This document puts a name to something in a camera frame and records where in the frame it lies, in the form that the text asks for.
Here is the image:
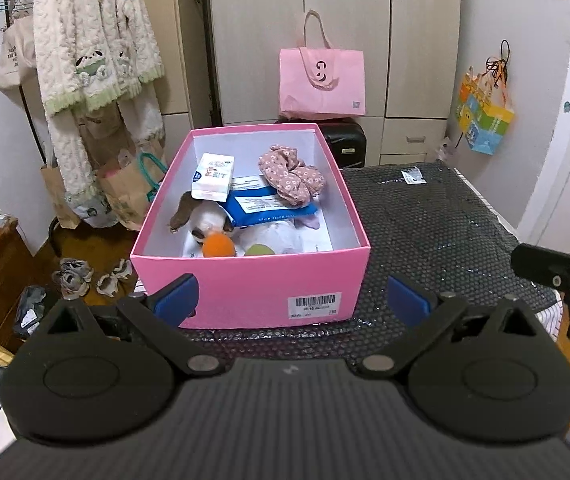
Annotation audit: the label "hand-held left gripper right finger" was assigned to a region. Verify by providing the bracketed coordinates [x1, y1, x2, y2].
[357, 276, 543, 378]

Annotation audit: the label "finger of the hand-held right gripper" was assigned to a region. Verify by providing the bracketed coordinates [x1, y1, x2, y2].
[511, 242, 570, 306]

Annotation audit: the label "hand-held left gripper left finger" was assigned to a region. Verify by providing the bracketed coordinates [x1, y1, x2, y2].
[40, 274, 226, 377]

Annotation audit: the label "orange makeup sponge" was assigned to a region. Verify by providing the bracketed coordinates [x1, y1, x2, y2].
[201, 233, 236, 258]

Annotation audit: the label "pink cardboard shoe box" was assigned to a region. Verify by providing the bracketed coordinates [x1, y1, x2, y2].
[130, 121, 372, 331]

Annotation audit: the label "white and brown plush toy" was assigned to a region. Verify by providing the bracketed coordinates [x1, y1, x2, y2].
[169, 191, 238, 248]

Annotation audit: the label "white plastic bag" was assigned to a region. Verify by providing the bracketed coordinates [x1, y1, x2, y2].
[237, 220, 306, 256]

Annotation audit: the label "blue wet wipes pack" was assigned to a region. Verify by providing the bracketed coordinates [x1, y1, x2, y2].
[225, 185, 322, 227]

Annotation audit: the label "white tissue pack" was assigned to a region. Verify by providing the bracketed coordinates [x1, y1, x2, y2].
[191, 153, 236, 203]

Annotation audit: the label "pink floral scrunchie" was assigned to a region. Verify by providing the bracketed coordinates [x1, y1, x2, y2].
[257, 144, 327, 208]

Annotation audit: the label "striped table cloth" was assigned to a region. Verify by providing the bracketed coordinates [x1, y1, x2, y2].
[135, 280, 566, 342]

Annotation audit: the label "beige slippers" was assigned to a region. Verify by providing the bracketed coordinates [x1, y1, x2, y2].
[96, 259, 133, 296]

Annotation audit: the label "black bubble wrap sheet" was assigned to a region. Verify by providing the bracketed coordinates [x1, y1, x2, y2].
[180, 162, 560, 361]

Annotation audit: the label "grey sneakers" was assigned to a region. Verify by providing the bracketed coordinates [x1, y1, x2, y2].
[52, 257, 95, 296]

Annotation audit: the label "white door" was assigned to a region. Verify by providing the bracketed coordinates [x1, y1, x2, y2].
[515, 0, 570, 241]

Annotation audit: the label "colourful gift bag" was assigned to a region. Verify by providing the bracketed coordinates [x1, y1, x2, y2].
[454, 40, 516, 156]

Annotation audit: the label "dark plastic bag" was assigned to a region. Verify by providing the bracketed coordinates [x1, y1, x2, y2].
[12, 285, 48, 338]

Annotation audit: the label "plain brown paper bag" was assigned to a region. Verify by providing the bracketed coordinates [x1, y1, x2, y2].
[40, 160, 81, 230]

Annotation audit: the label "black suitcase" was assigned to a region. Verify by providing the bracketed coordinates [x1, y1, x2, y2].
[322, 117, 368, 170]

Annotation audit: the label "fluffy cream pajama pants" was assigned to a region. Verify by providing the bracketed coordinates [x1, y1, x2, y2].
[48, 85, 166, 221]

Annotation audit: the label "wooden nightstand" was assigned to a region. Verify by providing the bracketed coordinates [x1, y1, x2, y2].
[0, 217, 41, 353]

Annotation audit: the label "pink tote bag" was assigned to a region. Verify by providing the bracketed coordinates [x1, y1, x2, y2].
[279, 9, 367, 121]

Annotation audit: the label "tall beige cabinet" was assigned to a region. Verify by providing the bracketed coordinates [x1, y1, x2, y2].
[130, 0, 216, 161]

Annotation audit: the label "beige wardrobe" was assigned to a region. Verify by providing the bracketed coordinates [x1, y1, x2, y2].
[207, 0, 463, 166]

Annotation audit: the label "fluffy cream pajama jacket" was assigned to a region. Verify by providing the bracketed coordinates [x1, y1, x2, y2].
[32, 0, 165, 118]

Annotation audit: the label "beige canvas tote bag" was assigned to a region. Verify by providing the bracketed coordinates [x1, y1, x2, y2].
[0, 10, 38, 92]

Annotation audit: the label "green handled brown paper bag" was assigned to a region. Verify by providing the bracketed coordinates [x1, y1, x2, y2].
[96, 150, 168, 231]

